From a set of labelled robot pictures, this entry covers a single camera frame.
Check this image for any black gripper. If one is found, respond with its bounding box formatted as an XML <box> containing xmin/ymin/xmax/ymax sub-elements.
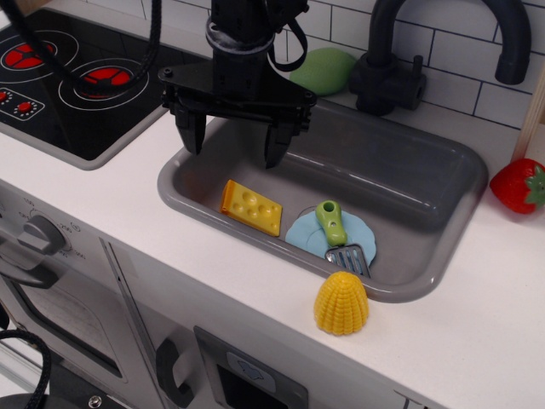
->
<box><xmin>159</xmin><ymin>52</ymin><xmax>317</xmax><ymax>169</ymax></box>

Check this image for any green handled grey spatula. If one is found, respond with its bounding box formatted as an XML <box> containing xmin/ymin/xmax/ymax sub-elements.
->
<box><xmin>314</xmin><ymin>200</ymin><xmax>370</xmax><ymax>278</ymax></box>

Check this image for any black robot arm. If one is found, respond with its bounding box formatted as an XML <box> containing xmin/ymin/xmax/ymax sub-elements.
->
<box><xmin>159</xmin><ymin>1</ymin><xmax>317</xmax><ymax>168</ymax></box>

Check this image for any light blue plate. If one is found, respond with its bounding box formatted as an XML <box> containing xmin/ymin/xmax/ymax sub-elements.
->
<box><xmin>285</xmin><ymin>206</ymin><xmax>377</xmax><ymax>266</ymax></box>

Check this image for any grey sink basin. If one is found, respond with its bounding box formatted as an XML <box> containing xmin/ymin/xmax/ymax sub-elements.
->
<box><xmin>158</xmin><ymin>101</ymin><xmax>488</xmax><ymax>302</ymax></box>

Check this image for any yellow cheese wedge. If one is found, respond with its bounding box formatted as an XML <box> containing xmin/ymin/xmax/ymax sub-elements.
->
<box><xmin>220</xmin><ymin>180</ymin><xmax>283</xmax><ymax>237</ymax></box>

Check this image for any green lime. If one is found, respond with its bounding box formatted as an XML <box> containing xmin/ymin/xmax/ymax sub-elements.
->
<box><xmin>290</xmin><ymin>48</ymin><xmax>356</xmax><ymax>96</ymax></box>

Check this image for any black faucet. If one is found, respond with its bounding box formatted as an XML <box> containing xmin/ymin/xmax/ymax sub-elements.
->
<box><xmin>348</xmin><ymin>0</ymin><xmax>531</xmax><ymax>116</ymax></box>

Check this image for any black toy stove top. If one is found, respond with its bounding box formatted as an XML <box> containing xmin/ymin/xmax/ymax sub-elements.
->
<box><xmin>0</xmin><ymin>7</ymin><xmax>171</xmax><ymax>171</ymax></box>

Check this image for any yellow corn cob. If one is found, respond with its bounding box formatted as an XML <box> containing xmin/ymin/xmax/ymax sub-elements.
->
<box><xmin>313</xmin><ymin>271</ymin><xmax>370</xmax><ymax>336</ymax></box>

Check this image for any grey oven knob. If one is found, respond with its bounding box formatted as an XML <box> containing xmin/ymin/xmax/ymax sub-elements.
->
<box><xmin>17</xmin><ymin>215</ymin><xmax>66</xmax><ymax>256</ymax></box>

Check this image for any grey dishwasher control panel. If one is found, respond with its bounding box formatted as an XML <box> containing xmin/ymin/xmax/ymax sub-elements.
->
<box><xmin>193</xmin><ymin>326</ymin><xmax>308</xmax><ymax>409</ymax></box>

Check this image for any red strawberry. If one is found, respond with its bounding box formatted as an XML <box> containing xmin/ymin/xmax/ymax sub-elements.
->
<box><xmin>490</xmin><ymin>158</ymin><xmax>544</xmax><ymax>214</ymax></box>

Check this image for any dark grey dishwasher handle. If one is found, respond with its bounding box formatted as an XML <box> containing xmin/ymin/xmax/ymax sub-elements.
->
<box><xmin>155</xmin><ymin>338</ymin><xmax>194</xmax><ymax>408</ymax></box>

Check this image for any black braided cable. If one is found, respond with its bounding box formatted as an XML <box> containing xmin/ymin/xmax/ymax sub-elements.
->
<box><xmin>0</xmin><ymin>0</ymin><xmax>164</xmax><ymax>97</ymax></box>

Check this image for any wooden shelf post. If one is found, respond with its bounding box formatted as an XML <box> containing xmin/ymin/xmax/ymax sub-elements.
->
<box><xmin>511</xmin><ymin>68</ymin><xmax>544</xmax><ymax>164</ymax></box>

